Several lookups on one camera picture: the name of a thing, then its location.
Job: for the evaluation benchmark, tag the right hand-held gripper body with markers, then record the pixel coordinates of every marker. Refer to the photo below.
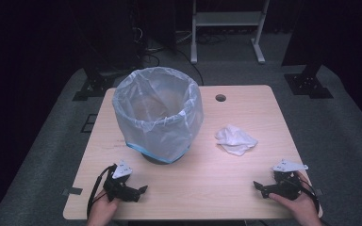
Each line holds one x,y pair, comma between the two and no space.
286,185

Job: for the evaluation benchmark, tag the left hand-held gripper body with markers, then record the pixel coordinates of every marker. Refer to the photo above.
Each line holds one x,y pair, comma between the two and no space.
117,187

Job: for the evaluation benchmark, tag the person's left hand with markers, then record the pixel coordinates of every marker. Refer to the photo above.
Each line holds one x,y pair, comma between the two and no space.
101,212

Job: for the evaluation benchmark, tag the person's right hand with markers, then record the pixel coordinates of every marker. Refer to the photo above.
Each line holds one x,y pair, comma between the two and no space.
304,207

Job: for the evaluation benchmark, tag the dark round trash bin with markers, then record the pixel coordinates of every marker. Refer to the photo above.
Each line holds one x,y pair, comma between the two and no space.
157,159

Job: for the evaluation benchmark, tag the grey tape piece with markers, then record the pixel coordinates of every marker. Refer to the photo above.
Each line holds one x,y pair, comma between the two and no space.
319,191
73,190

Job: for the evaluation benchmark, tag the crumpled white tissue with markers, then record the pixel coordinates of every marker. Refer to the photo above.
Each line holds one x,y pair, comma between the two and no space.
235,140

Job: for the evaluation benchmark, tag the trash bin with plastic liner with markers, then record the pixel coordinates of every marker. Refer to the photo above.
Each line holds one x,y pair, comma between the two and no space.
160,135

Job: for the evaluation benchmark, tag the black metal stand base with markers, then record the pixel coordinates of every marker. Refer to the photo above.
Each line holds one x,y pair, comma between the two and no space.
94,86
308,83

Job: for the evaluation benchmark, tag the white metal desk frame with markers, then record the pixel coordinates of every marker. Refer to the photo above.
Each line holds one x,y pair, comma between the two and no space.
227,19

